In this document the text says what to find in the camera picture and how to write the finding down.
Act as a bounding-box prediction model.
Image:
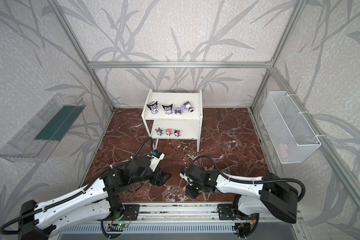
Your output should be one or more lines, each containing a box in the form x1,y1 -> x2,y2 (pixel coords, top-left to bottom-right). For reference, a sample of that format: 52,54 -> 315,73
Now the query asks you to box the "aluminium frame horizontal bar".
88,62 -> 271,69

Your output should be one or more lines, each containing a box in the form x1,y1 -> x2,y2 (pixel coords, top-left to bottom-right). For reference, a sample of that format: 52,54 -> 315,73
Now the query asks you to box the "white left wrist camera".
150,150 -> 165,172

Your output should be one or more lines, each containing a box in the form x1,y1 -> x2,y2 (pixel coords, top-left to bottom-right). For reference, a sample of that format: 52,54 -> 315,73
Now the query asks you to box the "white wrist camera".
150,150 -> 165,172
180,168 -> 194,185

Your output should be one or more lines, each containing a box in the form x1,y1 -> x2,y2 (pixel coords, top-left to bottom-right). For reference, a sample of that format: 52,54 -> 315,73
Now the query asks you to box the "purple hat figure toy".
183,101 -> 195,113

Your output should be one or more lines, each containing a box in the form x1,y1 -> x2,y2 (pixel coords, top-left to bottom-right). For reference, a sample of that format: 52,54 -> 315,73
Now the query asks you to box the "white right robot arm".
180,162 -> 306,224

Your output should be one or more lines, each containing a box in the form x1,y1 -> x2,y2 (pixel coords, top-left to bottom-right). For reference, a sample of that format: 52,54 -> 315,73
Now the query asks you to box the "pink red blue toy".
166,129 -> 173,137

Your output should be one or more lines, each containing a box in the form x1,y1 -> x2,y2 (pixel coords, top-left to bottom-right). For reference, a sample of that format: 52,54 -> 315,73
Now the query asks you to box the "red black blue toy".
174,130 -> 180,138

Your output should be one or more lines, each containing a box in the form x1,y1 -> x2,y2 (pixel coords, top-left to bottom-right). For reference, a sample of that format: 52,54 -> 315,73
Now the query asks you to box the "clear plastic wall bin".
0,94 -> 86,163

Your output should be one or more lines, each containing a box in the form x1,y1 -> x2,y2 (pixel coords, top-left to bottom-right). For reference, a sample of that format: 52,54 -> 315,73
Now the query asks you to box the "grey blue penguin toy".
156,128 -> 163,136

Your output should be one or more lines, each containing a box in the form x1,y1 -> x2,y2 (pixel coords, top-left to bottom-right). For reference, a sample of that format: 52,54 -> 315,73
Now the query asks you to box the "black purple figure toy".
162,104 -> 173,116
147,101 -> 159,115

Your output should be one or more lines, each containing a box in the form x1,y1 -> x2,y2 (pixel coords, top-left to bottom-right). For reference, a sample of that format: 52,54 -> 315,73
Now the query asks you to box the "pink toy in basket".
277,144 -> 289,159

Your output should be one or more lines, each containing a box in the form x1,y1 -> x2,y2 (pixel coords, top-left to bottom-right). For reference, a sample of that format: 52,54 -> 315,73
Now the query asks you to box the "white two-tier shelf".
141,90 -> 203,152

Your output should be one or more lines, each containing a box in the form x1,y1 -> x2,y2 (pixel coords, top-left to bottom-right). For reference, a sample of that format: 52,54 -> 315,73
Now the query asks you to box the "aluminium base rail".
56,201 -> 304,224

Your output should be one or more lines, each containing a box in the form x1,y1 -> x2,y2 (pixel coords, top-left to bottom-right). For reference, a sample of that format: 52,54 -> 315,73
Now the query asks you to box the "white wire mesh basket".
260,91 -> 322,164

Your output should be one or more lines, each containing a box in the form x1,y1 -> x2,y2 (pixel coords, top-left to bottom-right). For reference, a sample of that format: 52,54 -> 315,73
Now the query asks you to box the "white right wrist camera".
180,168 -> 194,185

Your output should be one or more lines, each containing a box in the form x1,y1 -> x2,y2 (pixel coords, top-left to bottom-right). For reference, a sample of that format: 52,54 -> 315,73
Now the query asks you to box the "purple winged figure toy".
174,108 -> 184,116

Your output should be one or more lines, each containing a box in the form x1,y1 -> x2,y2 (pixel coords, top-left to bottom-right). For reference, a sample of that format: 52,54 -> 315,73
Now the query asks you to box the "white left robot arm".
0,145 -> 171,240

